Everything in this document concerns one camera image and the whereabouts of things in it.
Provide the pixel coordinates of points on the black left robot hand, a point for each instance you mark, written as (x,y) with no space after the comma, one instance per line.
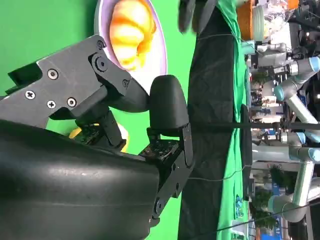
(197,12)

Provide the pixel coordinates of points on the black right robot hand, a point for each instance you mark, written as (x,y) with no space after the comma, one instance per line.
(75,187)

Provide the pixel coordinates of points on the orange and white bread roll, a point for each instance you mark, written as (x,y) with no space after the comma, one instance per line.
(75,132)
(130,32)

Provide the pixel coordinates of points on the lilac plate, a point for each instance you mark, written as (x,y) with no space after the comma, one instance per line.
(160,37)

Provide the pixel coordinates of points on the orange-brown basket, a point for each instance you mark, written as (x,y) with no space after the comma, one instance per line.
(245,20)

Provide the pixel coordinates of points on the black backdrop cloth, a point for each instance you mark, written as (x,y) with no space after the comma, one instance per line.
(212,75)

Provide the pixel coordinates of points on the green cloth with blue print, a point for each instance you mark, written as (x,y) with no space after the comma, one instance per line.
(240,62)

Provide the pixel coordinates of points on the black pole stand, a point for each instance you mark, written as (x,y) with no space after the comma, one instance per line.
(246,140)

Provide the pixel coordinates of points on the green table cloth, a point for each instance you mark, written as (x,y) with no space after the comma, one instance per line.
(37,25)

